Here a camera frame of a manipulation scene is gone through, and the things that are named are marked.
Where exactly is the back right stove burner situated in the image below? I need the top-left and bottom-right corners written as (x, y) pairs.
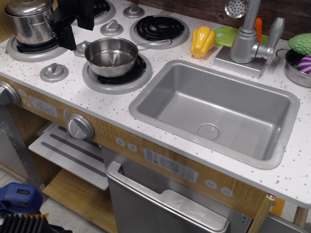
top-left (130, 15), bottom-right (190, 50)

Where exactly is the grey stove knob back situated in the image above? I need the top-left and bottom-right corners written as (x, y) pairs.
top-left (123, 3), bottom-right (145, 18)

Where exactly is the back left stove burner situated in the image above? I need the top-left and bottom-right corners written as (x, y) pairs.
top-left (70, 0), bottom-right (116, 26)

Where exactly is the green toy cutting board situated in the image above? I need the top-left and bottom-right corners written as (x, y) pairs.
top-left (213, 26), bottom-right (270, 48)

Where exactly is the blue clamp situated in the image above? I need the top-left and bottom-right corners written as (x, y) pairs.
top-left (0, 183), bottom-right (43, 214)

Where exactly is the orange toy carrot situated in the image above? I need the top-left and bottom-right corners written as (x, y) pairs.
top-left (255, 17), bottom-right (263, 42)

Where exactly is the white oven shelf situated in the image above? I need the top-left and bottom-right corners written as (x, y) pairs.
top-left (29, 123), bottom-right (108, 190)

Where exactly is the steel bowl at right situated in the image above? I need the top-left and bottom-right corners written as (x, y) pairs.
top-left (276, 49), bottom-right (311, 88)

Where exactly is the grey oven door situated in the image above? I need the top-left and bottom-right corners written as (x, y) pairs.
top-left (0, 105), bottom-right (43, 189)

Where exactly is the grey stove knob upper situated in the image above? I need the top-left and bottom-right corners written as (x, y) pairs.
top-left (100, 20), bottom-right (123, 36)

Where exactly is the grey stove knob middle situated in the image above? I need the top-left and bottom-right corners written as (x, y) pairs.
top-left (73, 40), bottom-right (91, 58)

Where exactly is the silver oven dial left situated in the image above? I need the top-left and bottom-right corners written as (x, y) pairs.
top-left (0, 81), bottom-right (20, 105)

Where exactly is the grey stove knob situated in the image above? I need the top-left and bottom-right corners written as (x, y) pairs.
top-left (73, 40), bottom-right (91, 58)
top-left (100, 20), bottom-right (123, 36)
top-left (39, 63), bottom-right (69, 83)
top-left (123, 3), bottom-right (145, 18)

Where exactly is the front right stove burner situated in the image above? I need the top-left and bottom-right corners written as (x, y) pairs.
top-left (82, 54), bottom-right (152, 95)

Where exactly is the steel pot with lid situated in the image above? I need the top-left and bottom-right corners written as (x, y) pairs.
top-left (5, 0), bottom-right (54, 46)

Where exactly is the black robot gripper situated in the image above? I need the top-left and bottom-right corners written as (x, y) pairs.
top-left (48, 0), bottom-right (94, 51)

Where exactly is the small steel saucepan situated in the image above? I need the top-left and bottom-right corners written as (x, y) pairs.
top-left (84, 37), bottom-right (172, 78)

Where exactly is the steel perforated ladle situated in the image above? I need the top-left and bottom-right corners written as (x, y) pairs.
top-left (225, 0), bottom-right (248, 18)

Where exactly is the black ribbed block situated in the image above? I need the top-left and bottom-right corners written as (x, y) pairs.
top-left (0, 215), bottom-right (53, 233)

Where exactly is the silver oven dial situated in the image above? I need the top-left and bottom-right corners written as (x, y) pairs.
top-left (0, 81), bottom-right (20, 105)
top-left (66, 114), bottom-right (94, 140)

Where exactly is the silver oven dial right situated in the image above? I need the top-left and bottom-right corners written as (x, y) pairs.
top-left (66, 114), bottom-right (94, 140)

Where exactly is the silver toy faucet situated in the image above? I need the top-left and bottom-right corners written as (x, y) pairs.
top-left (213, 0), bottom-right (285, 79)

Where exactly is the yellow toy bell pepper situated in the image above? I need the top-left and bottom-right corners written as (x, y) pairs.
top-left (190, 26), bottom-right (216, 59)

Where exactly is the grey stove knob front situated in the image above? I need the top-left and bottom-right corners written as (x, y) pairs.
top-left (39, 63), bottom-right (69, 83)

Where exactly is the stove burner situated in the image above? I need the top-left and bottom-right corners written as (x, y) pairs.
top-left (82, 54), bottom-right (152, 95)
top-left (130, 15), bottom-right (190, 50)
top-left (6, 36), bottom-right (67, 62)
top-left (70, 0), bottom-right (116, 26)

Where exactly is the grey plastic sink basin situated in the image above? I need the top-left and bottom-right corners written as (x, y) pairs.
top-left (129, 60), bottom-right (300, 169)

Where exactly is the purple striped toy vegetable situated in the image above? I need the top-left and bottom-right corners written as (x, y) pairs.
top-left (294, 55), bottom-right (311, 75)

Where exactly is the front left stove burner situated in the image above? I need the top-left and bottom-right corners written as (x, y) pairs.
top-left (6, 36), bottom-right (67, 62)

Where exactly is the green toy bitter gourd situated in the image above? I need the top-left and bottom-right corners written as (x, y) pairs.
top-left (288, 33), bottom-right (311, 55)

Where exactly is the silver dishwasher door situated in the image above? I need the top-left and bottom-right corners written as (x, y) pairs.
top-left (102, 148), bottom-right (253, 233)

